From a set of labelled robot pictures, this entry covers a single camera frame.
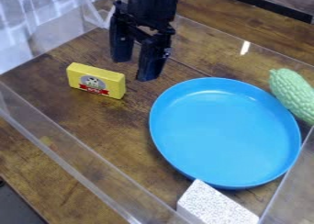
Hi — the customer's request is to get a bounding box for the clear acrylic enclosure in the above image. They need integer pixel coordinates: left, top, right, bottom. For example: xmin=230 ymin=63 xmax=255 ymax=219
xmin=0 ymin=0 xmax=314 ymax=224

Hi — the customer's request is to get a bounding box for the green bitter gourd toy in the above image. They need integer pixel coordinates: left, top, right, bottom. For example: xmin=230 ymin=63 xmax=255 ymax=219
xmin=268 ymin=68 xmax=314 ymax=126

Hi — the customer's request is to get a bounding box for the blue round tray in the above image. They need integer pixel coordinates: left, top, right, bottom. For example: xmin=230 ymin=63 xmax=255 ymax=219
xmin=149 ymin=77 xmax=302 ymax=189

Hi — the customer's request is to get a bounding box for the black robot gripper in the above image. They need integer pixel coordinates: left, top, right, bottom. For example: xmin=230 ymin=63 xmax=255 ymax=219
xmin=109 ymin=0 xmax=178 ymax=82

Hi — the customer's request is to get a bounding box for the white speckled foam block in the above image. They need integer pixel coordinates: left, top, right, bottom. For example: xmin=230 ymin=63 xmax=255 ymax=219
xmin=176 ymin=180 xmax=259 ymax=224

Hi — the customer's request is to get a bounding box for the yellow butter block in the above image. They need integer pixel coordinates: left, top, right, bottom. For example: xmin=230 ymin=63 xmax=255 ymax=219
xmin=67 ymin=62 xmax=127 ymax=99

